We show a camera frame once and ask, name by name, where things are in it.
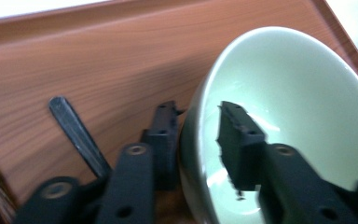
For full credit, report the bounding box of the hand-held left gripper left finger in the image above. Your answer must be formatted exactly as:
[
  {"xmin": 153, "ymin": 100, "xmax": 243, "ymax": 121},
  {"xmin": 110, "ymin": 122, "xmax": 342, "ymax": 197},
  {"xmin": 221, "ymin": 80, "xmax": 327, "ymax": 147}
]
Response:
[{"xmin": 95, "ymin": 100, "xmax": 183, "ymax": 224}]

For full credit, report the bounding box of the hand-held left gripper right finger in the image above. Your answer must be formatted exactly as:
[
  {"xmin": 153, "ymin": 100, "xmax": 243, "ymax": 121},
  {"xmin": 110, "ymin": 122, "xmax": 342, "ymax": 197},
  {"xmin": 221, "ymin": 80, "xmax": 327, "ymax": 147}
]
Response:
[{"xmin": 216, "ymin": 100, "xmax": 358, "ymax": 224}]

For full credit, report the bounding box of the green ceramic bowl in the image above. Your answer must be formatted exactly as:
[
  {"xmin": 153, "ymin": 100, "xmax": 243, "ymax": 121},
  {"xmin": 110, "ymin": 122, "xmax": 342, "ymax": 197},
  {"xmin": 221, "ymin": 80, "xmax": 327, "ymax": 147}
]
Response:
[{"xmin": 178, "ymin": 26, "xmax": 358, "ymax": 224}]

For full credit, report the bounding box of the metal spoon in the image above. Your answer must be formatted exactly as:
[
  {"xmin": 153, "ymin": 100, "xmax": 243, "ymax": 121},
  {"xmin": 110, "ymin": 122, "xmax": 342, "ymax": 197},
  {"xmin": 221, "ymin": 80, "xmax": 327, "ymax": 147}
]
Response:
[{"xmin": 48, "ymin": 96, "xmax": 114, "ymax": 181}]

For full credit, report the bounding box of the brown wooden tray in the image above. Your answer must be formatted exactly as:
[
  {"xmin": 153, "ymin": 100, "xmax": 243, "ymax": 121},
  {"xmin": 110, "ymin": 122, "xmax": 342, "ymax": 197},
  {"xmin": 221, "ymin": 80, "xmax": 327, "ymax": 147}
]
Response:
[{"xmin": 0, "ymin": 0, "xmax": 358, "ymax": 224}]

